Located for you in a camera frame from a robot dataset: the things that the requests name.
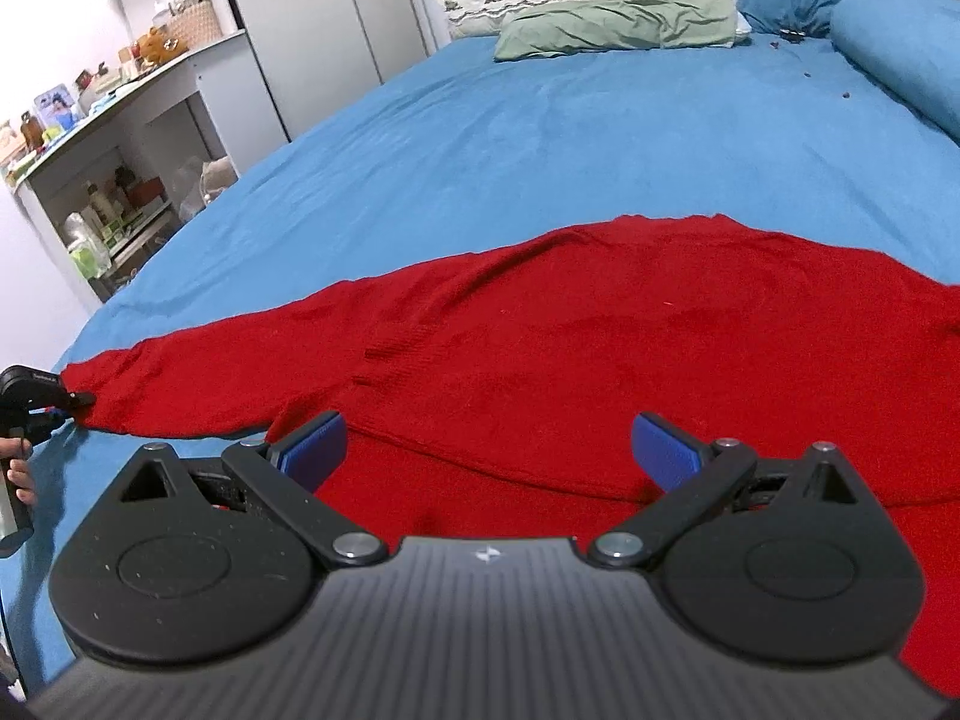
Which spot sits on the small black hair clip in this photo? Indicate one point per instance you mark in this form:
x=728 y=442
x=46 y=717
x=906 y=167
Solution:
x=792 y=34

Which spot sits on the reddish brown box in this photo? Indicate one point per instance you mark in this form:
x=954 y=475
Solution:
x=146 y=191

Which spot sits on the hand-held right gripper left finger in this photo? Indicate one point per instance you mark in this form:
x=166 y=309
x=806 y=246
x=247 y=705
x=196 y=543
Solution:
x=319 y=448

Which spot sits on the blue photo frame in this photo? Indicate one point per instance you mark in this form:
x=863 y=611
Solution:
x=57 y=109

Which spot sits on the brown plush toy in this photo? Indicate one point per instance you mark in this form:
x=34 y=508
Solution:
x=161 y=43

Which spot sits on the rolled blue duvet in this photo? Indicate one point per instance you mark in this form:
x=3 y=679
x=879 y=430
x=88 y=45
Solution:
x=907 y=52

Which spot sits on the amber bottle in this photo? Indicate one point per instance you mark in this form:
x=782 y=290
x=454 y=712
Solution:
x=32 y=131

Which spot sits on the clear plastic bag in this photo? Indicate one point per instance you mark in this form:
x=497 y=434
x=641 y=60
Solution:
x=202 y=181

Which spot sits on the green packet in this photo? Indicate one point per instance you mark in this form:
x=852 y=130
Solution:
x=90 y=259

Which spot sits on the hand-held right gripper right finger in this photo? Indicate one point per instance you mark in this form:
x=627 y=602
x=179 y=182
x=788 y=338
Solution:
x=666 y=451

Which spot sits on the blue bed sheet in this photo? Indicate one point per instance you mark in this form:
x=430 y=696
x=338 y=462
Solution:
x=525 y=135

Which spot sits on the white shelf desk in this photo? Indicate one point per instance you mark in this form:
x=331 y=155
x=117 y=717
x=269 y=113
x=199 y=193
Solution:
x=165 y=97

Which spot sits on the red knit sweater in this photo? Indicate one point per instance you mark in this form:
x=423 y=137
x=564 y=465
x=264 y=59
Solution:
x=570 y=330

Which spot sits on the cream lotion bottle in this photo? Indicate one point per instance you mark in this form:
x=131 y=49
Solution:
x=97 y=201

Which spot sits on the green pillow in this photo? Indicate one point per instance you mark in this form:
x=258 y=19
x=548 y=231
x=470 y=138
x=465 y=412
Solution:
x=615 y=26

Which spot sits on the wicker basket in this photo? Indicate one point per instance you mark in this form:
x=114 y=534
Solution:
x=196 y=24

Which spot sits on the person's left hand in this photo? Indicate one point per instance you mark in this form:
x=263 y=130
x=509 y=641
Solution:
x=21 y=480

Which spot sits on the grey wardrobe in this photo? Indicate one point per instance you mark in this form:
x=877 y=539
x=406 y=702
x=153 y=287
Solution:
x=322 y=30

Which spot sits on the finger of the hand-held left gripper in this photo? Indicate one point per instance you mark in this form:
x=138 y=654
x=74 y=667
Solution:
x=78 y=397
x=54 y=420

